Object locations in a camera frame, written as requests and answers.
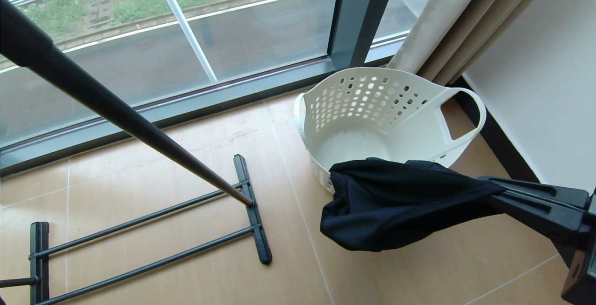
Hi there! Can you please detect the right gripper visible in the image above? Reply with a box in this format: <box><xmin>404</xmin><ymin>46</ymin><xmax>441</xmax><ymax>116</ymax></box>
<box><xmin>480</xmin><ymin>177</ymin><xmax>596</xmax><ymax>305</ymax></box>

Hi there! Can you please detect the black garment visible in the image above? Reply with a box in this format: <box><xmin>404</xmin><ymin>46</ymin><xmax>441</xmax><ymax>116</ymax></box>
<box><xmin>319</xmin><ymin>157</ymin><xmax>508</xmax><ymax>253</ymax></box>

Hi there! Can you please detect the white laundry basket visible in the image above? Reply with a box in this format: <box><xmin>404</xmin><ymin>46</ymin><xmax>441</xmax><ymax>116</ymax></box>
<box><xmin>294</xmin><ymin>67</ymin><xmax>487</xmax><ymax>195</ymax></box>

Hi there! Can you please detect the black clothes rack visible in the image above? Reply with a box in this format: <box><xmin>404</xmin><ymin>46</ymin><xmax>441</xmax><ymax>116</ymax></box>
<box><xmin>0</xmin><ymin>0</ymin><xmax>273</xmax><ymax>305</ymax></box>

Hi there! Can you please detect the beige curtain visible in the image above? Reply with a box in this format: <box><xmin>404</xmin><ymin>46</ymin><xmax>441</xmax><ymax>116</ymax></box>
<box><xmin>386</xmin><ymin>0</ymin><xmax>562</xmax><ymax>87</ymax></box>

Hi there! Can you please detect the window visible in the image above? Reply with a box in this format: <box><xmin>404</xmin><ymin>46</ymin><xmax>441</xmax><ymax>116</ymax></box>
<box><xmin>0</xmin><ymin>0</ymin><xmax>447</xmax><ymax>177</ymax></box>

